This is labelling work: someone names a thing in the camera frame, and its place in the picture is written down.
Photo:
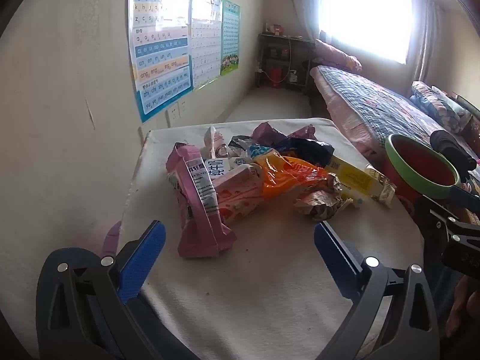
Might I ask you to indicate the dark wooden headboard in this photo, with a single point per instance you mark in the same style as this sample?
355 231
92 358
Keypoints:
470 110

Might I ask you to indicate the blue white folded pillows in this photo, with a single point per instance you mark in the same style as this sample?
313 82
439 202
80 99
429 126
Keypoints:
435 101

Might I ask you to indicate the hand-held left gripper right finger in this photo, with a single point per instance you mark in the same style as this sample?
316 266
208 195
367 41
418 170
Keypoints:
337 262

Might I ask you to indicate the blue plaid quilted bed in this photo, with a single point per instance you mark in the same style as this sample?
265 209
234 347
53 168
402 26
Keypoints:
375 108

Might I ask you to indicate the white chart wall poster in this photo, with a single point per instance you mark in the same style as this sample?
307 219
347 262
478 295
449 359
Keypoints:
205 41

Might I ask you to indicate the red white box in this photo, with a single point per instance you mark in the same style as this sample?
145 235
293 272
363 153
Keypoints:
276 28

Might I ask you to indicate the pink snack wrapper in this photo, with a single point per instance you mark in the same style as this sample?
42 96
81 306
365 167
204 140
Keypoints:
195 213

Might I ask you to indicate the yellow white wrapper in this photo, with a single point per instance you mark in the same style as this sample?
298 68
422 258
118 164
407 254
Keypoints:
360 182

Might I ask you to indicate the mauve foil wrapper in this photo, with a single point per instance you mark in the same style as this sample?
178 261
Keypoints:
268 133

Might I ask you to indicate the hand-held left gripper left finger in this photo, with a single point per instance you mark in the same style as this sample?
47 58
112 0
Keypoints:
144 262

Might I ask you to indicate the pink bed sheet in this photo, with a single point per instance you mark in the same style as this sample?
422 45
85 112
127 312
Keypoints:
348 127

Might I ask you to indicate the green number wall poster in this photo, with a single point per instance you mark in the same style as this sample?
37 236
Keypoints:
230 37

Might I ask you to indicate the brown wrapper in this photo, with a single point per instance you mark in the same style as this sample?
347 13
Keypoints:
318 198

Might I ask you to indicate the small white wrapper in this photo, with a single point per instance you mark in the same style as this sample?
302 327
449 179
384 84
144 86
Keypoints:
214 142

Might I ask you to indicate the black garment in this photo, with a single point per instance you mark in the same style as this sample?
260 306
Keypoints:
450 150

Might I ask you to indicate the dark blue wrapper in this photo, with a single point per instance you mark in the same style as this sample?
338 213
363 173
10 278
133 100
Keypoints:
305 150

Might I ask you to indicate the person's right hand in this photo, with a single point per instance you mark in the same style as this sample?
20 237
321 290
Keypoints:
468 303

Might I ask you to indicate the red bin with green rim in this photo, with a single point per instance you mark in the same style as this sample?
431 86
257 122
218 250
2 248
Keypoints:
416 165

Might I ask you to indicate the white wall socket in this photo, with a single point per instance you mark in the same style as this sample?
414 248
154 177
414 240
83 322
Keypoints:
183 106
173 113

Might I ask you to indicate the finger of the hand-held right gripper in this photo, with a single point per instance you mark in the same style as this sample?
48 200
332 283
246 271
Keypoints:
467 196
450 225

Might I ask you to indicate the red bucket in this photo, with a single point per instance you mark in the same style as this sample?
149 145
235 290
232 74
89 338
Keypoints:
276 75

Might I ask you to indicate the alphabet wall poster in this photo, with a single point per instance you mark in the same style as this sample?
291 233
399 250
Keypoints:
159 45

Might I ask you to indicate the orange snack wrapper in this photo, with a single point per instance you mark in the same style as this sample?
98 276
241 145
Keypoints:
288 176

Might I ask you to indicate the dark bedside table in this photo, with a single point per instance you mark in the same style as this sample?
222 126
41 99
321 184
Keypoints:
285 56

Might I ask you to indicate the black silver wrapper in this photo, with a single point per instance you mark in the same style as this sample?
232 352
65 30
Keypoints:
240 143

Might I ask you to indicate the pink curtain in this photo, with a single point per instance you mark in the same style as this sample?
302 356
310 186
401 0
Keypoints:
425 41
305 0

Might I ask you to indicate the pink pillow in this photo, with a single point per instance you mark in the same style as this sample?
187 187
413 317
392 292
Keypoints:
335 54

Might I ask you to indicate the strawberry print packet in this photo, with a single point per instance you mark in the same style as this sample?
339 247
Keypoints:
238 195

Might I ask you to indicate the window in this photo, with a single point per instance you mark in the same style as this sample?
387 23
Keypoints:
365 11

